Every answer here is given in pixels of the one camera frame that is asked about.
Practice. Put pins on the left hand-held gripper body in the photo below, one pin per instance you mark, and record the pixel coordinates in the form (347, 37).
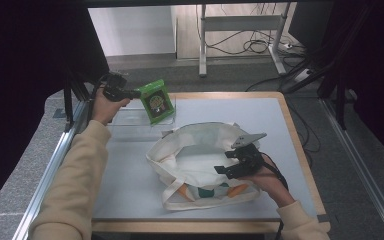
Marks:
(115, 88)

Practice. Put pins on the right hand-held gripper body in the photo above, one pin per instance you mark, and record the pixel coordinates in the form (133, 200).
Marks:
(251, 160)

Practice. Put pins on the green snack packet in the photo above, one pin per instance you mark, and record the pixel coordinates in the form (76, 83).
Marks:
(156, 101)

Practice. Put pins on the clear plastic box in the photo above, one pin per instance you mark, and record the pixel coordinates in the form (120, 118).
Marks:
(130, 121)

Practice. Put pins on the white canvas tote bag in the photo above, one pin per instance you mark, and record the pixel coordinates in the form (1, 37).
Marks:
(196, 166)

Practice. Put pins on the person's left hand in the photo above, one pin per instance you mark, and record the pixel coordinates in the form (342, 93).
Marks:
(105, 110)

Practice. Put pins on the person's right hand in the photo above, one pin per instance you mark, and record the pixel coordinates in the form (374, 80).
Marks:
(271, 186)

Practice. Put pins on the black metal stand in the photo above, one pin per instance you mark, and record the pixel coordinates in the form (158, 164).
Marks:
(340, 100)
(68, 100)

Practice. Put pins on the dark curtain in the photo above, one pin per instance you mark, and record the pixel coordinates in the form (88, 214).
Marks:
(376, 66)
(20, 83)

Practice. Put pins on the white power strip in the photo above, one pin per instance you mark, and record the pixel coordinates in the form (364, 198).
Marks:
(302, 75)

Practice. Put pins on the aluminium rail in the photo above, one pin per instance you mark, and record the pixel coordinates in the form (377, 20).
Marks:
(363, 166)
(43, 186)

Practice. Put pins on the white metal desk frame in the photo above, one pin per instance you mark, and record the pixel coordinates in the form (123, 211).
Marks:
(240, 23)

